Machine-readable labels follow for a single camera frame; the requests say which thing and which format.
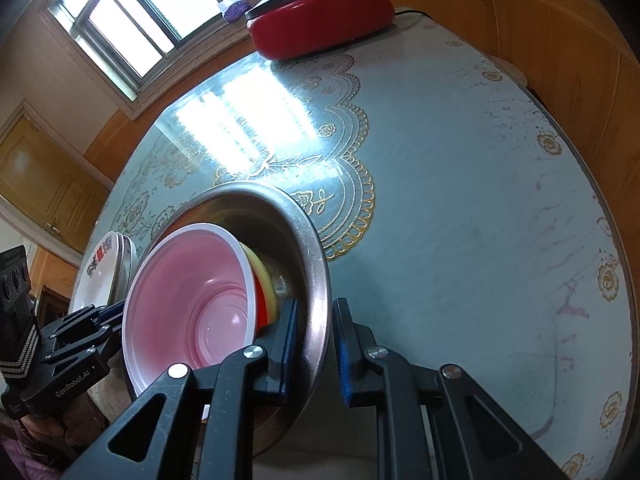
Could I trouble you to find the large white decorated plate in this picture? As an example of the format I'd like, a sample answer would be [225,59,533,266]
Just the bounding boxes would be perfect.
[70,231,122,313]

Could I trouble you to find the smaller white decorated plate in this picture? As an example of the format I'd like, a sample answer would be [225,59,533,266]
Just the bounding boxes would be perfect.
[112,233,138,302]

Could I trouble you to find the red plastic bowl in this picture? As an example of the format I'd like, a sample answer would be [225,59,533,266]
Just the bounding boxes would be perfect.
[122,222,277,396]

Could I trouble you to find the yellow plastic bowl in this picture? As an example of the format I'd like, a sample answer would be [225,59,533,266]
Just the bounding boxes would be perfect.
[241,244,279,333]

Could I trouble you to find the stainless steel bowl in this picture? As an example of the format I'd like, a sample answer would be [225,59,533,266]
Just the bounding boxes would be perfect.
[137,181,331,455]

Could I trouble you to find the left hand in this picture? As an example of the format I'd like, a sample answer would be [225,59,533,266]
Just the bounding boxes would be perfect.
[21,393,110,453]

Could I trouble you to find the wooden door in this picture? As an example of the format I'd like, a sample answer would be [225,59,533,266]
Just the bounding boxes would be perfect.
[1,101,113,254]

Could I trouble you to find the blue floral tablecloth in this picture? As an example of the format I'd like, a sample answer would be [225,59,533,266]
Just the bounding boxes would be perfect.
[94,13,638,479]

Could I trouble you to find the purple white bag on sill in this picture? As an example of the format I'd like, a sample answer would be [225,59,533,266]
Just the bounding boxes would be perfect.
[218,0,252,23]

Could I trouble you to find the red electric pot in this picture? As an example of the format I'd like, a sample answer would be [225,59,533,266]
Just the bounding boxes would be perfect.
[245,0,395,61]

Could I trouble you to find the window with grey frame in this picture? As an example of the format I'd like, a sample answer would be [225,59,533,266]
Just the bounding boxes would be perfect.
[42,0,258,118]

